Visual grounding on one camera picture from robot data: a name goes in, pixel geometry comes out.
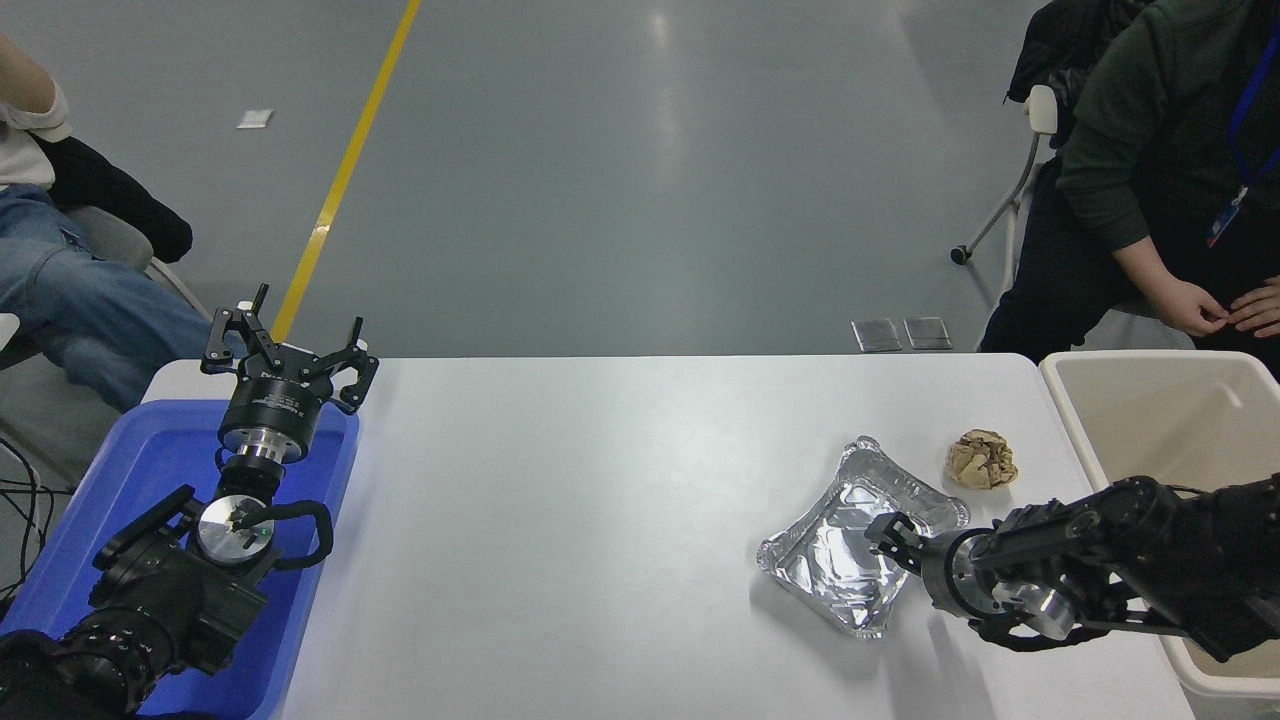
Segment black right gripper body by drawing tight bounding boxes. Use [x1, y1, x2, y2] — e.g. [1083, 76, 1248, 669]
[918, 530, 981, 615]

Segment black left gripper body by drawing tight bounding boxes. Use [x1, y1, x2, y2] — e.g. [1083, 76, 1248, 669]
[218, 358, 333, 446]

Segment silver foil tray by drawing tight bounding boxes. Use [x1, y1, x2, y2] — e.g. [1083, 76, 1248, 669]
[757, 435, 971, 641]

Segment standing person's right hand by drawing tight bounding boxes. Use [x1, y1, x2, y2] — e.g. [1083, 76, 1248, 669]
[1150, 277, 1234, 338]

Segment standing person's left hand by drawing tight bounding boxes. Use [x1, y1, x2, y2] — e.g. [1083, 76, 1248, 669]
[1228, 277, 1280, 338]

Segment crumpled tan paper ball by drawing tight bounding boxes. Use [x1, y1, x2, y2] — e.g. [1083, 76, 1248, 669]
[944, 429, 1019, 491]

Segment blue plastic tray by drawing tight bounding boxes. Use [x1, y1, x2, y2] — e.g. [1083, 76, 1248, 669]
[0, 398, 361, 720]

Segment seated person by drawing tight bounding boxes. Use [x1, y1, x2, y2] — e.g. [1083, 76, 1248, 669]
[0, 30, 216, 413]

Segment black jacket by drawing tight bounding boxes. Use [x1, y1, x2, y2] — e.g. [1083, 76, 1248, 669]
[1005, 0, 1151, 106]
[30, 135, 194, 264]

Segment large pale plastic bin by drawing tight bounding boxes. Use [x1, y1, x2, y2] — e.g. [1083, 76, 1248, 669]
[1038, 349, 1280, 720]

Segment white wheeled chair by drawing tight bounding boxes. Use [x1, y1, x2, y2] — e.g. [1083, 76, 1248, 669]
[950, 85, 1061, 351]

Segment standing person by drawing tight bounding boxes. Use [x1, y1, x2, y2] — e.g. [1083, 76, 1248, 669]
[978, 0, 1280, 379]

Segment black floor cables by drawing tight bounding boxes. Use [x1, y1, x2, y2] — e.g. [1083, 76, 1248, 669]
[0, 440, 76, 601]

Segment blue lanyard with badge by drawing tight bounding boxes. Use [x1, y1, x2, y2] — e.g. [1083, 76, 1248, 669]
[1205, 30, 1280, 249]

